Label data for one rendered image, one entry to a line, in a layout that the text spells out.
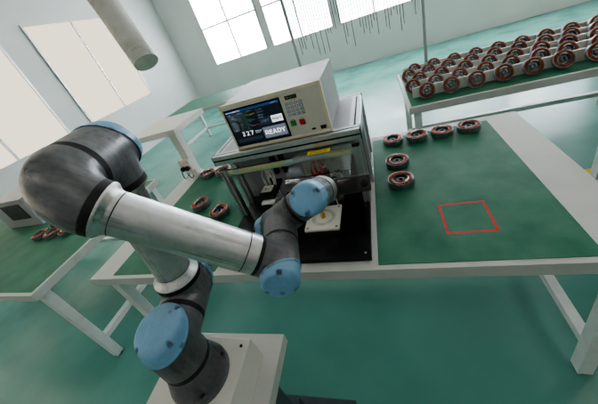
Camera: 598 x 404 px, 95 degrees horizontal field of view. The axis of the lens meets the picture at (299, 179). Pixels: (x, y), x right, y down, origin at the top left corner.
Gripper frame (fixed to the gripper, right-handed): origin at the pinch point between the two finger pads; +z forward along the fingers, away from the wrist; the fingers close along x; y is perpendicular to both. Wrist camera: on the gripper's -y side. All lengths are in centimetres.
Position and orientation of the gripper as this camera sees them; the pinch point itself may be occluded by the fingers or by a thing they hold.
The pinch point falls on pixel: (343, 181)
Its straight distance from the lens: 89.6
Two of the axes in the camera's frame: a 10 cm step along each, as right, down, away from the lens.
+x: 1.7, 9.9, 0.4
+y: -9.3, 1.4, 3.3
